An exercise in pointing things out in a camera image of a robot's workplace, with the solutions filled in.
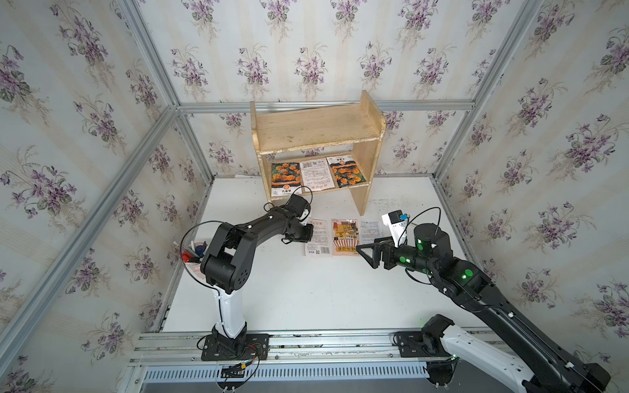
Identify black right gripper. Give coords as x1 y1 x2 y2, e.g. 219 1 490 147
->
355 233 438 279

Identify white text seed bag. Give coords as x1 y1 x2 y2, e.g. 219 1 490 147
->
358 220 383 244

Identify white barcode seed bag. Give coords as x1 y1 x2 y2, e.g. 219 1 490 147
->
305 219 332 257

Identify colourful popcorn seed bag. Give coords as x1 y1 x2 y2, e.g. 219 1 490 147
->
332 219 360 256

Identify orange flower seed bag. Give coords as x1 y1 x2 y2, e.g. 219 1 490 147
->
327 155 367 188
270 162 301 197

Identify white label seed bag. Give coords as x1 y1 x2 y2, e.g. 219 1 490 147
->
300 158 337 192

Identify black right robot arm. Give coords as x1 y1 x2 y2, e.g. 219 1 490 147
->
356 224 611 392

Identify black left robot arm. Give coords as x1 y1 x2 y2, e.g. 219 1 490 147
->
200 194 314 361

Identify wooden two-tier shelf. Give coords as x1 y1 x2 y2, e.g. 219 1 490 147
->
250 91 386 215

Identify pink pen holder cup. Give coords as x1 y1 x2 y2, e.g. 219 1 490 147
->
185 262 207 284

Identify red items at table edge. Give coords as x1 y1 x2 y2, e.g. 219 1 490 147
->
173 242 208 264

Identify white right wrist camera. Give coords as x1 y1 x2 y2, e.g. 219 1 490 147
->
382 210 409 247

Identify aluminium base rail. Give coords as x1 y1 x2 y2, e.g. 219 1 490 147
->
115 326 537 393

